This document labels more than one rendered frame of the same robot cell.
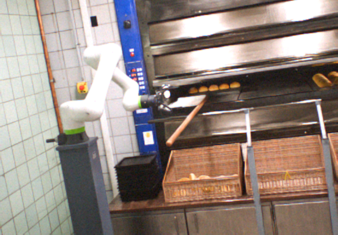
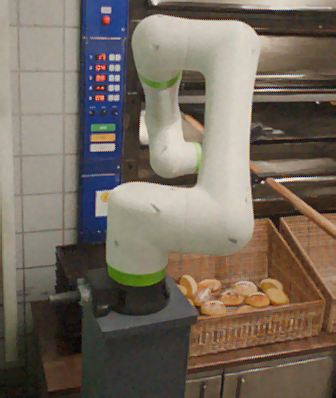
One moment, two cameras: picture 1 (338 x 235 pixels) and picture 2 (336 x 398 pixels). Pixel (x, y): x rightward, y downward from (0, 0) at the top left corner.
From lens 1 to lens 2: 223 cm
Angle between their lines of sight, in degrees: 34
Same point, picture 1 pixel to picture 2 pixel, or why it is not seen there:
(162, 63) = not seen: hidden behind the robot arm
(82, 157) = (170, 349)
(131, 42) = not seen: outside the picture
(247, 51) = (322, 53)
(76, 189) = not seen: outside the picture
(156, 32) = not seen: outside the picture
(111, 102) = (32, 121)
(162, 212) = not seen: hidden behind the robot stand
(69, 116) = (157, 239)
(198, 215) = (247, 377)
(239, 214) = (315, 369)
